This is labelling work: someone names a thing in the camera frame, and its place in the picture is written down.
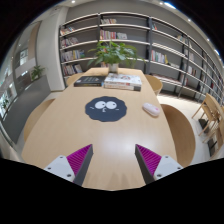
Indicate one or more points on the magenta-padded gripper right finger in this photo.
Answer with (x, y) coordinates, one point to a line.
(168, 165)

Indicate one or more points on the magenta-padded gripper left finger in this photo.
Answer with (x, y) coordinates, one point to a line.
(58, 165)

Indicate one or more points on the pale pink computer mouse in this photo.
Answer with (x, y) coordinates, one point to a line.
(151, 109)

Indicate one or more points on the dark cloud-shaped mouse pad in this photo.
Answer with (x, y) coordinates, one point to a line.
(106, 115)

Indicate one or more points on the black hardcover book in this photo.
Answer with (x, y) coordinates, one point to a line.
(89, 81)

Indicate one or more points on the white book with orange spine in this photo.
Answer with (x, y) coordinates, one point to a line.
(120, 86)

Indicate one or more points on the small green background plant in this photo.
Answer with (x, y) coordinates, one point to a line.
(36, 71)

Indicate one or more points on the white illustrated thick book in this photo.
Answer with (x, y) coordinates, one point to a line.
(123, 79)

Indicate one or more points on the grey bookshelf unit with books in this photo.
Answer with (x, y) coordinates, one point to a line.
(166, 50)

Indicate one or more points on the green plant in white pot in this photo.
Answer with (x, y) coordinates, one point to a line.
(113, 55)

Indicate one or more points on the ceiling lights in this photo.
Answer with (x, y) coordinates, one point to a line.
(170, 5)

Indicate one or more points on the open-frame wooden chair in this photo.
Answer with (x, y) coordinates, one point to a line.
(210, 106)

